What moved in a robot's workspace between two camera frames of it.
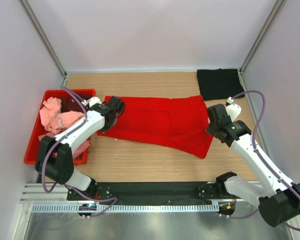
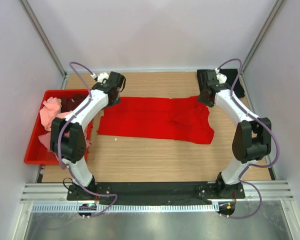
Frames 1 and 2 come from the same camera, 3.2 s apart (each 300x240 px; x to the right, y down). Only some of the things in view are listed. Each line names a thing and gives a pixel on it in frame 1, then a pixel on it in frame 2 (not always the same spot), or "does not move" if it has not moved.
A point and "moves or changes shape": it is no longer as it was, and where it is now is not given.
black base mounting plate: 156,191 does not move
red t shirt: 180,124 moves or changes shape
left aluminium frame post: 36,23 does not move
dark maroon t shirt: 69,104 does not move
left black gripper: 106,128 -> 112,104
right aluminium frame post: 275,10 does not move
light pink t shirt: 54,120 does not move
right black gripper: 209,128 -> 201,98
